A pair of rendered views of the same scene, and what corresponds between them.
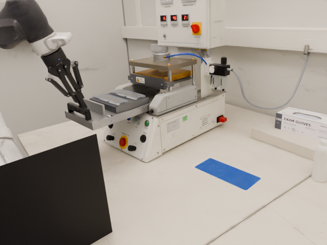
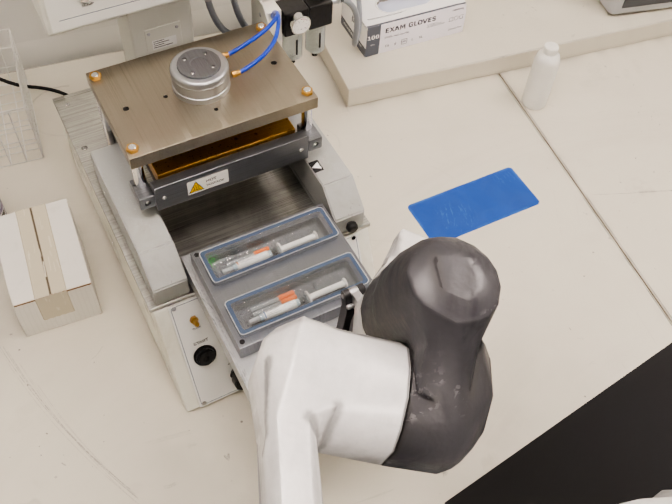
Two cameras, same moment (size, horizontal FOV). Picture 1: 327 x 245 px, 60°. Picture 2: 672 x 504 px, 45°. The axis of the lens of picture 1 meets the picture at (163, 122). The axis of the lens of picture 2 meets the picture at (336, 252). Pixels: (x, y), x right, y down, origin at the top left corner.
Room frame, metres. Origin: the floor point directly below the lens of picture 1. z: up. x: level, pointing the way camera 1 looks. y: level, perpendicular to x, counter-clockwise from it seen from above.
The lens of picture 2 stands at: (0.97, 0.77, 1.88)
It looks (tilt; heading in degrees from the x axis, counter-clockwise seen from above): 54 degrees down; 281
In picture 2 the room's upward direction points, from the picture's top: 4 degrees clockwise
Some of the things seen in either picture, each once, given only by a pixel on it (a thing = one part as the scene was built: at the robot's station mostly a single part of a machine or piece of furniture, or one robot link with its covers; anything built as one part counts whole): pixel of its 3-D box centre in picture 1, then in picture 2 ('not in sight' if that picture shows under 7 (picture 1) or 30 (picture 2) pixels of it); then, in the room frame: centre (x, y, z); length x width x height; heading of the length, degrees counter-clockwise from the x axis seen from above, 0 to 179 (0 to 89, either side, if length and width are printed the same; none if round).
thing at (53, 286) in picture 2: not in sight; (47, 266); (1.56, 0.14, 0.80); 0.19 x 0.13 x 0.09; 124
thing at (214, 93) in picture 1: (169, 96); (203, 159); (1.34, -0.04, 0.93); 0.46 x 0.35 x 0.01; 132
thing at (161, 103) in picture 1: (172, 99); (313, 161); (1.17, -0.05, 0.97); 0.26 x 0.05 x 0.07; 132
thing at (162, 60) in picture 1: (170, 65); (207, 80); (1.33, -0.05, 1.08); 0.31 x 0.24 x 0.13; 42
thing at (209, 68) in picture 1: (218, 74); (303, 24); (1.24, -0.26, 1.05); 0.15 x 0.05 x 0.15; 42
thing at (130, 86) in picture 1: (134, 89); (138, 220); (1.38, 0.13, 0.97); 0.25 x 0.05 x 0.07; 132
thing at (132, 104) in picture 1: (118, 100); (283, 276); (1.15, 0.18, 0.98); 0.20 x 0.17 x 0.03; 42
